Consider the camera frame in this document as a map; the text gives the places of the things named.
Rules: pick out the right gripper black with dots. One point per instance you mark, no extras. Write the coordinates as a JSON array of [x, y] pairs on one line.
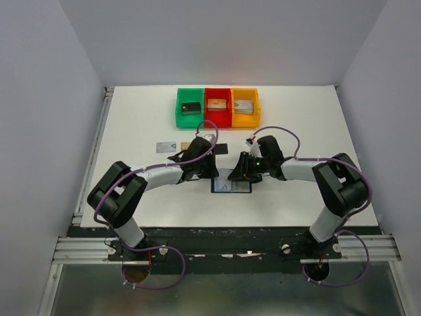
[[245, 165]]

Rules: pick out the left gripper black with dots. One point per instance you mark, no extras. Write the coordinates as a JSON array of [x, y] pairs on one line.
[[208, 165]]

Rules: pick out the black leather card holder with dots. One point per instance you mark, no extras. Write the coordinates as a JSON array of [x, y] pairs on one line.
[[230, 186]]

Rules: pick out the silver credit card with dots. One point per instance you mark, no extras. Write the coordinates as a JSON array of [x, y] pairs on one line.
[[222, 185], [166, 147]]

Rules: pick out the black VIP credit card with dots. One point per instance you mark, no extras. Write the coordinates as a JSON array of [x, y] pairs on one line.
[[221, 149]]

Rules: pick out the gold credit card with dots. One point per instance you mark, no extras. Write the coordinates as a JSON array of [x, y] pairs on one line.
[[184, 146]]

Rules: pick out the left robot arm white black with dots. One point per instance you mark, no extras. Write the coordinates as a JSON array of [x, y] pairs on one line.
[[116, 196]]

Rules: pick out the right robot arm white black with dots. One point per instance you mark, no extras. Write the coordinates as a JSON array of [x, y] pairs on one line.
[[340, 183]]

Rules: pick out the silver cards in yellow bin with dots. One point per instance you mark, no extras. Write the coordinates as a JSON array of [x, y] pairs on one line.
[[243, 106]]

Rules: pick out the black card in green bin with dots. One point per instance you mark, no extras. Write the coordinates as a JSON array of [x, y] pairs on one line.
[[191, 108]]

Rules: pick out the gold card in red bin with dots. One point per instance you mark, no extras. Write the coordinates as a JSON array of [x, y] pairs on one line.
[[216, 104]]

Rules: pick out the yellow plastic bin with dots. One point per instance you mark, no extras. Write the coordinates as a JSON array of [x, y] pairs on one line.
[[242, 120]]

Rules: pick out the red plastic bin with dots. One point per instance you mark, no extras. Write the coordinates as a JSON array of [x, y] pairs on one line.
[[221, 116]]

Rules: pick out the green plastic bin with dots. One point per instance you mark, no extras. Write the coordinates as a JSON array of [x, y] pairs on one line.
[[189, 95]]

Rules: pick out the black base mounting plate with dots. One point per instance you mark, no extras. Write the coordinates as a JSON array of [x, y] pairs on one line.
[[226, 250]]

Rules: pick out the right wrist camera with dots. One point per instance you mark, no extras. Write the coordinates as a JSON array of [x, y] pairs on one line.
[[254, 149]]

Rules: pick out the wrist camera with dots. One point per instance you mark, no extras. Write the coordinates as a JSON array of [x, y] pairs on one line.
[[254, 149], [209, 137]]

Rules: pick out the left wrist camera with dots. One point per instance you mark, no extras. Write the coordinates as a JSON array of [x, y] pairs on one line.
[[209, 137]]

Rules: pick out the aluminium rail left side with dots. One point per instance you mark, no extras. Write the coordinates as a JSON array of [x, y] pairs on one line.
[[78, 210]]

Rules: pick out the aluminium rail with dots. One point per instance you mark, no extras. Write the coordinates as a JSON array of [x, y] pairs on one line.
[[78, 210], [95, 251]]

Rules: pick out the aluminium rail front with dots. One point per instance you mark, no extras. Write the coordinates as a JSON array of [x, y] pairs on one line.
[[95, 251]]

